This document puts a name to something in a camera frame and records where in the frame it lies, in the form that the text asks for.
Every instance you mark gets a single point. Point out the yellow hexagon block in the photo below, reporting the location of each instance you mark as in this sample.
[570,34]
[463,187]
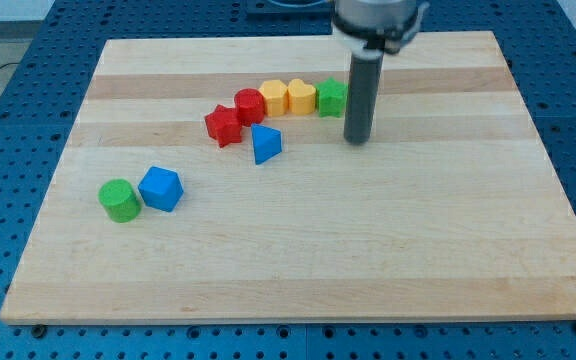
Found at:
[275,95]

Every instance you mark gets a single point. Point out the red cylinder block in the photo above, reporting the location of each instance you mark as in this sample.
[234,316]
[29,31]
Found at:
[250,106]

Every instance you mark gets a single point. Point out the red star block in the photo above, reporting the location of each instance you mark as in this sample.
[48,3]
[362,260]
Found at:
[224,126]

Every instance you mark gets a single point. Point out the blue triangle block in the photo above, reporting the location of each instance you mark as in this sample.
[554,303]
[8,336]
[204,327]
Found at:
[267,142]

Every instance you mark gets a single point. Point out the blue cube block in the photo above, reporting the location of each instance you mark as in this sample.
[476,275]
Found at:
[161,189]

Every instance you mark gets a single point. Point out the green cylinder block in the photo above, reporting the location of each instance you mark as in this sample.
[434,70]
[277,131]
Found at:
[119,200]

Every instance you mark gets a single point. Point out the wooden board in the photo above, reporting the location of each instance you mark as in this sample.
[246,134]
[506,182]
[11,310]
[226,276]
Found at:
[451,212]

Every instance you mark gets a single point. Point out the yellow heart block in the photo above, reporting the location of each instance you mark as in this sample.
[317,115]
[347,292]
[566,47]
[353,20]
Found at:
[302,97]

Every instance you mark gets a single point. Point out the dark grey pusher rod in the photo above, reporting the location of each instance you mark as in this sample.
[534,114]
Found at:
[363,84]

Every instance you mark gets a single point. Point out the green star block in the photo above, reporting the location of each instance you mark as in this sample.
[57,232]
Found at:
[331,97]

